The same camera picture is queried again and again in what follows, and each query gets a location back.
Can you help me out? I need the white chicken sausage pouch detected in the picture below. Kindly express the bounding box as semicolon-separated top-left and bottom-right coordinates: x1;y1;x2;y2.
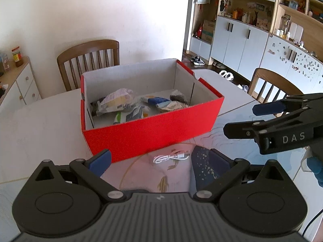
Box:
96;88;137;116

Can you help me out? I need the clear bag dark snack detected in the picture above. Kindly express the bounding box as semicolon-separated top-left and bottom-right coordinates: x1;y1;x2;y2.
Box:
170;90;188;104

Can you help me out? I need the wooden chair at right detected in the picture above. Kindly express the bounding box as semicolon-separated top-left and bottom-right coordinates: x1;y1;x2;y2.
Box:
247;68;303;103

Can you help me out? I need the grey white slippers pair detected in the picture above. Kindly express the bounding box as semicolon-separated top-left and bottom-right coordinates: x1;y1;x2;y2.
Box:
238;84;249;92

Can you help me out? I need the black rice ball packet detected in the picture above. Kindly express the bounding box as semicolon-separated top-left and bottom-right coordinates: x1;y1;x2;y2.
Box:
90;101;100;116

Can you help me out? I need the red cardboard box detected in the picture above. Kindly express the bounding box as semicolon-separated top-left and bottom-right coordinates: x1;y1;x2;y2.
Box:
81;58;224;162

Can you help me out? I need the white blue snack packet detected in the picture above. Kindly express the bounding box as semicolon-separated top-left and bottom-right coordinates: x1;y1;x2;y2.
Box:
113;105;151;125

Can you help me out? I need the black sneakers pair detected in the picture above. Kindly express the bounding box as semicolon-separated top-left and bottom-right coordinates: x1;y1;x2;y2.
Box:
191;56;205;66

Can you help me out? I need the blue salmon snack packet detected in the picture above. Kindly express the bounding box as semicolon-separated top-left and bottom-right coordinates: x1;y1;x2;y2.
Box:
140;96;170;106

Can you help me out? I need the white tall cabinet unit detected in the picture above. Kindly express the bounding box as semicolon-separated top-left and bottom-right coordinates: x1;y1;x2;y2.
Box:
184;0;322;93

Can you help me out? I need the white drawer sideboard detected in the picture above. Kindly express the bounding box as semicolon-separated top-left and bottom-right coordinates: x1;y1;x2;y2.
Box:
1;56;42;114

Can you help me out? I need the brown wooden chair back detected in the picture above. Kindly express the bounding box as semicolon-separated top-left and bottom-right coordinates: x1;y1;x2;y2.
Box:
57;39;120;91

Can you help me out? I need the cardboard carton on shelf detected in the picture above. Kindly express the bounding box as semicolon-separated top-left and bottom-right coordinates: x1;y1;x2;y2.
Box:
201;20;215;44

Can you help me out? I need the red-lidded sauce jar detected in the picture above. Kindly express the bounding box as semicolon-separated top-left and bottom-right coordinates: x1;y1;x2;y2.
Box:
12;46;24;67

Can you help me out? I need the white usb cable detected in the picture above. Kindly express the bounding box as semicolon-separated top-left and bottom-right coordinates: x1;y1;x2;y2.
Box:
153;150;191;165

